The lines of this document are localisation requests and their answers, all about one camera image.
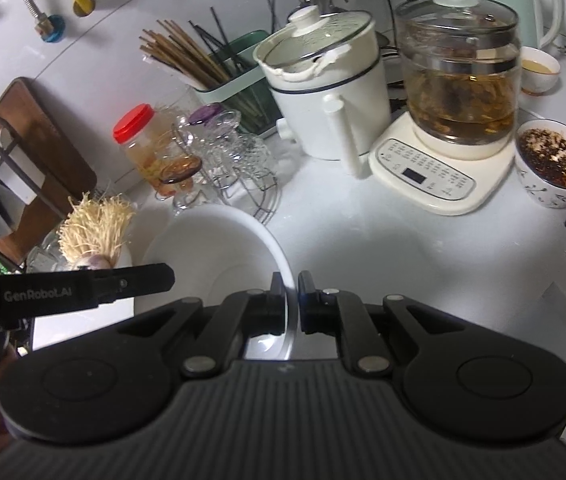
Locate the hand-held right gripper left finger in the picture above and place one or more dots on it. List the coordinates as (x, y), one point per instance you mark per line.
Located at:
(278, 302)

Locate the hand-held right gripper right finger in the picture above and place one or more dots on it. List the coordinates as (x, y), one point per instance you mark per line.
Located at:
(306, 302)

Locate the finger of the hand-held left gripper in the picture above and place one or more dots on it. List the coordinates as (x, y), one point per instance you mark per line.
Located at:
(143, 279)

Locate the small white bowl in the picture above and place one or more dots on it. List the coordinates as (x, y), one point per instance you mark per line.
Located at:
(203, 250)

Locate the white ceramic bowl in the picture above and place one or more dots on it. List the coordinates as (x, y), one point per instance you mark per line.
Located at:
(124, 260)

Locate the peeled purple onion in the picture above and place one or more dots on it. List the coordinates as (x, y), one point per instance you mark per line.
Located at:
(94, 261)

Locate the enoki mushroom bunch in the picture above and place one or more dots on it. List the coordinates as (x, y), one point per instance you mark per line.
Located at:
(95, 225)

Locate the amber glass cup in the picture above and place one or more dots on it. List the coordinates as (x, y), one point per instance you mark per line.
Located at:
(180, 170)

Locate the white cleaver blade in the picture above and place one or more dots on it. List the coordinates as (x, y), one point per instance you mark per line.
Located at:
(20, 180)

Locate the red lidded plastic jar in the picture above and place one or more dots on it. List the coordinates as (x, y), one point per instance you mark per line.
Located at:
(138, 145)

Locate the black metal rack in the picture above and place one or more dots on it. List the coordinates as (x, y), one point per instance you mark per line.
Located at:
(13, 157)

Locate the clear cut glass cup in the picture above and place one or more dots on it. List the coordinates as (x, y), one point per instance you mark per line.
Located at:
(198, 132)
(238, 155)

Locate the wooden cutting board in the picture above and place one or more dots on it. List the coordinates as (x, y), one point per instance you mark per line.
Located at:
(48, 130)

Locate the cream kettle base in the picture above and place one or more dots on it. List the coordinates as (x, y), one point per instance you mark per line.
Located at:
(428, 185)

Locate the purple glass cup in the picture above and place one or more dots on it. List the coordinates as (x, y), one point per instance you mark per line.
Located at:
(208, 112)

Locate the white electric pot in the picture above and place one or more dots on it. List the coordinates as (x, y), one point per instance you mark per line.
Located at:
(333, 110)

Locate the green chopstick holder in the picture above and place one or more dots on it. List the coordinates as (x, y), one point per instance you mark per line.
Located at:
(243, 100)

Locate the bundle of wooden chopsticks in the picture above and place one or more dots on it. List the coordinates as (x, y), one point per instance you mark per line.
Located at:
(178, 52)

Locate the bundle of black chopsticks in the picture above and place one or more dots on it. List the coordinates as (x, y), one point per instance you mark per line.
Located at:
(223, 40)

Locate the glass pot lid white knob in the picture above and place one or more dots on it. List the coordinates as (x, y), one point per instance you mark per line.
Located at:
(313, 35)

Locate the blue pipe valve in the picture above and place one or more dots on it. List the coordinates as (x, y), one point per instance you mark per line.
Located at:
(50, 27)

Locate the glass tea kettle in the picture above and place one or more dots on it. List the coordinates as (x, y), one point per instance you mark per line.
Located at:
(458, 80)

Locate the printed bowl of chili flakes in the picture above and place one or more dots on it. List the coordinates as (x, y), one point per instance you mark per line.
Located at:
(553, 170)

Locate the small gold rimmed teacup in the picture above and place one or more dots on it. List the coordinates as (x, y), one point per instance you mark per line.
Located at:
(540, 72)

